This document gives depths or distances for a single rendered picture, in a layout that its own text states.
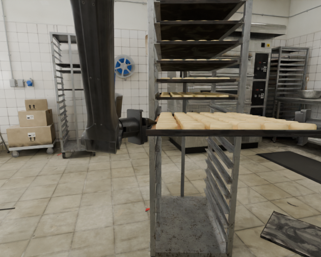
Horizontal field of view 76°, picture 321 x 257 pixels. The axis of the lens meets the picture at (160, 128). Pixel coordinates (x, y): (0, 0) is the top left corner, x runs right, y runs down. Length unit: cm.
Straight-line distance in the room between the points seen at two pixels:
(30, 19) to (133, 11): 168
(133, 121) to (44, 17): 378
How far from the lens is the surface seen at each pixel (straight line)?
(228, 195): 129
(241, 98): 111
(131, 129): 58
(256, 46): 387
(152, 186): 118
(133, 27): 419
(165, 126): 45
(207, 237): 154
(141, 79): 408
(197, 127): 46
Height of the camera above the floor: 111
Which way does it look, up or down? 12 degrees down
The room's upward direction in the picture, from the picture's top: straight up
